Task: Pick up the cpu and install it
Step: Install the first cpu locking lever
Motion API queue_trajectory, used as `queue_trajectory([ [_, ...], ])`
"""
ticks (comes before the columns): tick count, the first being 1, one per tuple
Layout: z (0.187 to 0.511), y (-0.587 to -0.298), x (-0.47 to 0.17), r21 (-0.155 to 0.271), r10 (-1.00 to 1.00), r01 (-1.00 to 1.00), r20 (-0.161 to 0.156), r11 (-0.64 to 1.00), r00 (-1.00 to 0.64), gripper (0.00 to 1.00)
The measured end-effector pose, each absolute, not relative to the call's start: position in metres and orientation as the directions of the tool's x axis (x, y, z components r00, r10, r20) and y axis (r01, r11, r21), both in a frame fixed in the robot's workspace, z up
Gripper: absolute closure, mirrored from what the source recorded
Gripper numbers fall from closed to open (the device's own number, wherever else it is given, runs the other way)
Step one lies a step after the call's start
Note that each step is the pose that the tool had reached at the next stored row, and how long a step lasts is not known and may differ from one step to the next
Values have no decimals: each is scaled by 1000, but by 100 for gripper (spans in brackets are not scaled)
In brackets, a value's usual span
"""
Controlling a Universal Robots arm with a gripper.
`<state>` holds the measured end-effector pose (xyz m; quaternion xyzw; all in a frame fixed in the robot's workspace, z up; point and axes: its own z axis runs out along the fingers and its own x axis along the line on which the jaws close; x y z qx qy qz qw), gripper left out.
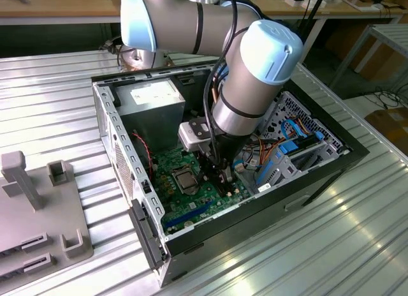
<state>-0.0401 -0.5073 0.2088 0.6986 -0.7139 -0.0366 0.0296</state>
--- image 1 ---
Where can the grey perforated disk bay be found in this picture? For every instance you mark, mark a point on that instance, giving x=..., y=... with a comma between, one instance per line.
x=306, y=111

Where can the black case side latch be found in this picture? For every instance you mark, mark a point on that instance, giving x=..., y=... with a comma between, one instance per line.
x=146, y=235

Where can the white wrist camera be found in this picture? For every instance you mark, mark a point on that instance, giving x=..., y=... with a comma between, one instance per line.
x=192, y=141

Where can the long wooden desk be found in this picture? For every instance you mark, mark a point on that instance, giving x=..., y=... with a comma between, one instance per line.
x=63, y=4

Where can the grey parts rack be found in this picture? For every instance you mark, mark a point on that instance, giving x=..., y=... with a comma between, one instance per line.
x=54, y=213

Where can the white flat box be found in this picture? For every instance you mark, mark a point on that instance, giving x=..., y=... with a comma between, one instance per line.
x=299, y=4

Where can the brown cardboard box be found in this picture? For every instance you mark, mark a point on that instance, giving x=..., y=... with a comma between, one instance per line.
x=392, y=123
x=341, y=41
x=379, y=63

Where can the grey metal frame shelf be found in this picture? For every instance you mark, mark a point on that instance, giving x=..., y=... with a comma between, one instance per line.
x=387, y=29

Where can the black tripod stand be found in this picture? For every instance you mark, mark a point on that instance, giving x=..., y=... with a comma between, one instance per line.
x=315, y=11

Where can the blue plastic rail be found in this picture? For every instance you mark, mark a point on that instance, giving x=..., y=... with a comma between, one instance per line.
x=264, y=173

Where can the blue disk carrier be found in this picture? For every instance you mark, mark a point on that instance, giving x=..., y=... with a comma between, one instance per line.
x=289, y=147

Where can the black open PC case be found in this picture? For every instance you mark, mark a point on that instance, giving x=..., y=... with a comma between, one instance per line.
x=255, y=226

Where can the silver CPU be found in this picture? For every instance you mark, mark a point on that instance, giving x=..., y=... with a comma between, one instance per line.
x=185, y=180

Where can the green motherboard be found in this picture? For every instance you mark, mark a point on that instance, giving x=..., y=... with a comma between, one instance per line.
x=208, y=195

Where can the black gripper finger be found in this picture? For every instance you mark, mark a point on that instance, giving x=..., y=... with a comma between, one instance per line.
x=228, y=174

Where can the grey power supply unit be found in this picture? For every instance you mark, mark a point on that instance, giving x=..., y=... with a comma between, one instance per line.
x=153, y=120

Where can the blue expansion slot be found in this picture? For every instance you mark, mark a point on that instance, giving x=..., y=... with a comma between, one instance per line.
x=188, y=214

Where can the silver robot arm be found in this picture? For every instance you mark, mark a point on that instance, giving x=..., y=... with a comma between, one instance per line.
x=255, y=85

